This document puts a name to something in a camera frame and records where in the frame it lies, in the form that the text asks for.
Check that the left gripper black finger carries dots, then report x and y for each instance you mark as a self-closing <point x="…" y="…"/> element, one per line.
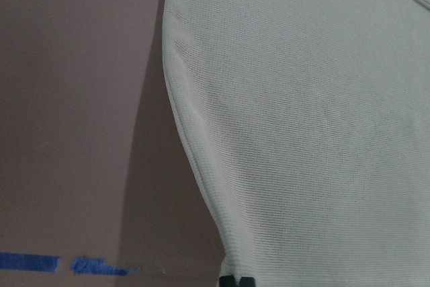
<point x="230" y="281"/>

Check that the olive green long-sleeve shirt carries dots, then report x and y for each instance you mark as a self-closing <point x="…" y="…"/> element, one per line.
<point x="306" y="125"/>

